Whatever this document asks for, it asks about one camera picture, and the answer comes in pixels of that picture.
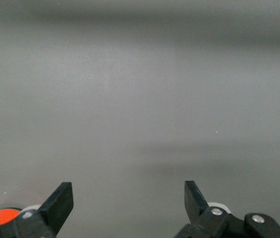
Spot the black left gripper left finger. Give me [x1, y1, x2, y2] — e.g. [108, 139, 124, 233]
[12, 181, 74, 238]

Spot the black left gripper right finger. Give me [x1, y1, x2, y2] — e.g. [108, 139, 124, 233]
[173, 180, 245, 238]

